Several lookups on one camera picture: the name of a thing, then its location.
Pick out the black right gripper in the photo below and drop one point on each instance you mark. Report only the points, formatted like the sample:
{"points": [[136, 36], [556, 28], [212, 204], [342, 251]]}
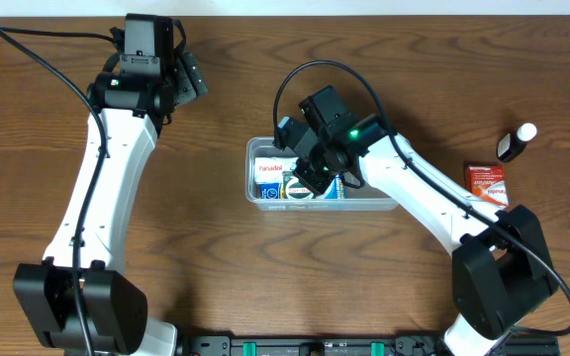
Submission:
{"points": [[318, 182]]}

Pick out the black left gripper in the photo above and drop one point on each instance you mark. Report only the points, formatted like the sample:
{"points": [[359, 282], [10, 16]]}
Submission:
{"points": [[188, 75]]}

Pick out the green Zam-Buk box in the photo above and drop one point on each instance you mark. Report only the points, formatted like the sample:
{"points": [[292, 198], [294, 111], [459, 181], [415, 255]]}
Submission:
{"points": [[293, 189]]}

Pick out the clear plastic container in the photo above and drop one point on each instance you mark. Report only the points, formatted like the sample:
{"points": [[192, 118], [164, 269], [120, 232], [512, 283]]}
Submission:
{"points": [[363, 199]]}

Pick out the white Panadol packet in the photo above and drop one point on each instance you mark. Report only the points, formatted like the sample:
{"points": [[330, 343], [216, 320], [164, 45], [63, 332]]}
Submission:
{"points": [[271, 169]]}

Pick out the blue fever medicine box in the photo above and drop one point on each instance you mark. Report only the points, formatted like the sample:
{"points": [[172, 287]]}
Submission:
{"points": [[272, 191]]}

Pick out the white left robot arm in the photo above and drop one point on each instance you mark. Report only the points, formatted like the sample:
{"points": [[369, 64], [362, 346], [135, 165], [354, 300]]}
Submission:
{"points": [[77, 298]]}

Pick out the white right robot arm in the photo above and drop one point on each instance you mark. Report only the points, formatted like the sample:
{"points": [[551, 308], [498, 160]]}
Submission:
{"points": [[501, 267]]}

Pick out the red Panadol box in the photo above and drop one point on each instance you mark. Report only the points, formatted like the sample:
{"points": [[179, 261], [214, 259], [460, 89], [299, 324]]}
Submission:
{"points": [[487, 183]]}

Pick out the dark syrup bottle white cap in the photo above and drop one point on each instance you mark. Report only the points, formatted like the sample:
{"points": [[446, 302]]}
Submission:
{"points": [[514, 143]]}

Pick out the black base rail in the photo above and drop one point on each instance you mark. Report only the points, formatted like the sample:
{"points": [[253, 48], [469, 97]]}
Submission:
{"points": [[221, 345]]}

